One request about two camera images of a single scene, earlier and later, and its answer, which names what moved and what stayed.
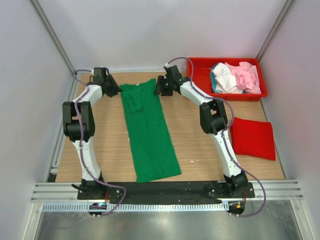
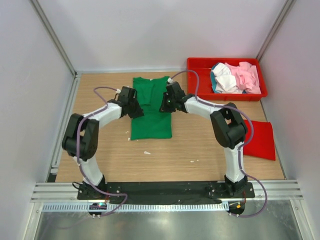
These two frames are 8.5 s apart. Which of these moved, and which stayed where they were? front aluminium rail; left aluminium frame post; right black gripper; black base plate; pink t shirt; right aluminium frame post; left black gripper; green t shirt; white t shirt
Moved: right black gripper; left black gripper; green t shirt
Stayed: pink t shirt; white t shirt; front aluminium rail; right aluminium frame post; black base plate; left aluminium frame post
